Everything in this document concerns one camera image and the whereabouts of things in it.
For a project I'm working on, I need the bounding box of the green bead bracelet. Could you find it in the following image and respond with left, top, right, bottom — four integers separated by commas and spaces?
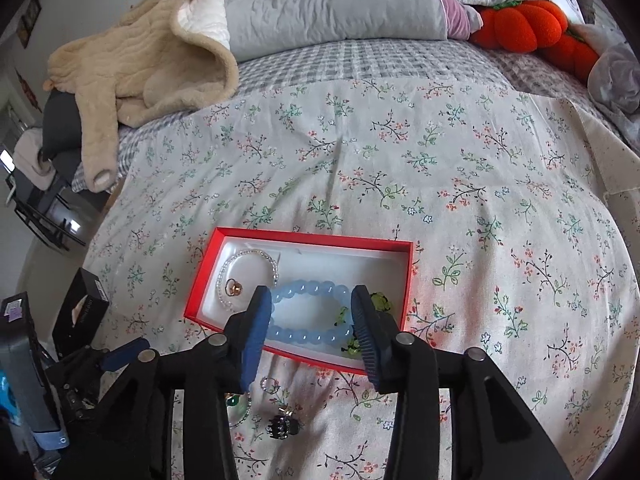
335, 289, 394, 360

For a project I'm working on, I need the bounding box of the light blue bead bracelet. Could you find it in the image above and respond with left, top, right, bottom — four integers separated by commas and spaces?
264, 278, 354, 347

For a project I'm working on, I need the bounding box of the red Ace cardboard box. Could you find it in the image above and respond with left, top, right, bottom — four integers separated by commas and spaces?
184, 228, 414, 375

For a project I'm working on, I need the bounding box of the gold ring with green stone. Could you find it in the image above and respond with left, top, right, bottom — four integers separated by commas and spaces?
224, 391, 252, 413

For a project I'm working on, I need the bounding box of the black iQOO phone box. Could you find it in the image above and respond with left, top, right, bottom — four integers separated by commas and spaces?
52, 268, 110, 361

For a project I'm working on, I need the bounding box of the floral bed sheet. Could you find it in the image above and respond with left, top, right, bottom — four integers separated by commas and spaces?
85, 79, 639, 479

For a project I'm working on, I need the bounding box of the grey checked blanket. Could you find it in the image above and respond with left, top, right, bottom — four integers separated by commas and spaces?
69, 37, 597, 196

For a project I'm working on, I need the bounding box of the beige fleece jacket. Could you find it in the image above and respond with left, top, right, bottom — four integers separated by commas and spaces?
48, 0, 239, 193

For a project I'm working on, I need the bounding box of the grey pillow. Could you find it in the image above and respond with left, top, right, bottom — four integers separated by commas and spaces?
221, 0, 484, 64

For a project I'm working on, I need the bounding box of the orange pumpkin plush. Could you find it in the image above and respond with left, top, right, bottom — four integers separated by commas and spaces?
470, 0, 599, 84

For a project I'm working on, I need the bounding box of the grey white crumpled clothing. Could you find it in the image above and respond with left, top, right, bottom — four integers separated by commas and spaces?
587, 44, 640, 154

